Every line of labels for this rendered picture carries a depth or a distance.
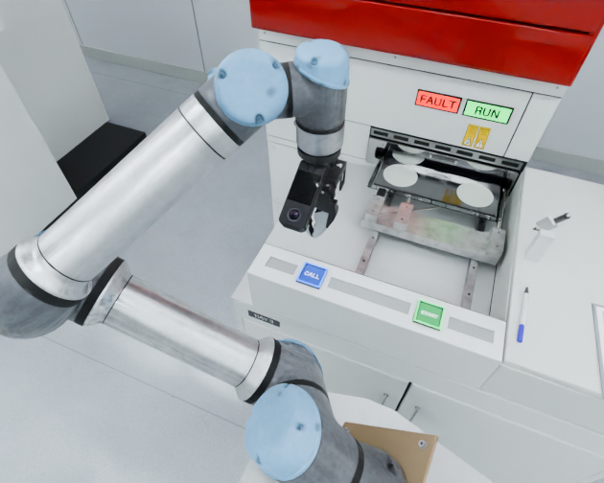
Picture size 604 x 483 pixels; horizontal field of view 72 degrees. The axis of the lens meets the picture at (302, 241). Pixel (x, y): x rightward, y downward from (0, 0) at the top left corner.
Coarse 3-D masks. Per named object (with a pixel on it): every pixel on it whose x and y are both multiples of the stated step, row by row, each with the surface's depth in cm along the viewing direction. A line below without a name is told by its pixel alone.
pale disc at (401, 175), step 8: (392, 168) 126; (400, 168) 126; (408, 168) 126; (384, 176) 123; (392, 176) 123; (400, 176) 123; (408, 176) 123; (416, 176) 123; (392, 184) 121; (400, 184) 121; (408, 184) 121
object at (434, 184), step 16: (384, 160) 128; (432, 160) 128; (432, 176) 123; (448, 176) 123; (464, 176) 123; (480, 176) 123; (496, 176) 123; (416, 192) 119; (432, 192) 119; (448, 192) 119; (496, 192) 119; (480, 208) 114; (496, 208) 114
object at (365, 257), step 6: (390, 198) 124; (384, 204) 122; (390, 204) 125; (372, 234) 115; (378, 234) 115; (372, 240) 114; (366, 246) 112; (372, 246) 112; (366, 252) 111; (360, 258) 110; (366, 258) 110; (360, 264) 108; (366, 264) 109; (360, 270) 107
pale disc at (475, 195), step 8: (464, 184) 121; (472, 184) 121; (456, 192) 119; (464, 192) 119; (472, 192) 119; (480, 192) 119; (488, 192) 119; (464, 200) 116; (472, 200) 116; (480, 200) 116; (488, 200) 116
